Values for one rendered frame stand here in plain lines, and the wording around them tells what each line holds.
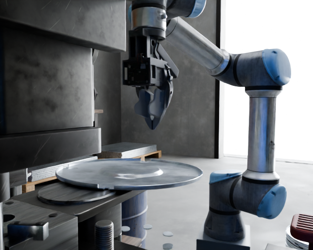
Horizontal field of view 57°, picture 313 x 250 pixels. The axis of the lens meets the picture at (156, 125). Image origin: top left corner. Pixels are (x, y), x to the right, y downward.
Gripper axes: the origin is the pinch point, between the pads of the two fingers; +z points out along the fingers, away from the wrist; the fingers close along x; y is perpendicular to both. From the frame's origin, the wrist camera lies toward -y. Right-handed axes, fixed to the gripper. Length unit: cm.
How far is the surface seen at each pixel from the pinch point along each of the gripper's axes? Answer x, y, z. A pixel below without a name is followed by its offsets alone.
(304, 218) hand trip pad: 31.9, 12.3, 11.5
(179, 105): -206, -419, -3
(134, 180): 5.4, 15.4, 8.9
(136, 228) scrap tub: -54, -68, 62
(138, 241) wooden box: -33, -40, 52
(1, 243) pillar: 10.2, 42.2, 7.8
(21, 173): 3.2, 35.5, 3.8
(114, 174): 0.7, 15.4, 8.5
